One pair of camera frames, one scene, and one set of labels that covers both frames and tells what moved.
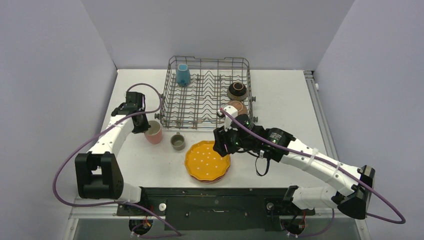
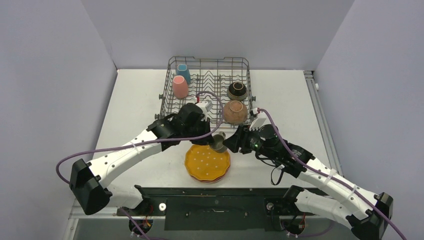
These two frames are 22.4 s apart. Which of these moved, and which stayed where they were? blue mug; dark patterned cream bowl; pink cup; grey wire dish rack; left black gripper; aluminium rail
Moved: left black gripper; pink cup
Stayed: grey wire dish rack; blue mug; aluminium rail; dark patterned cream bowl
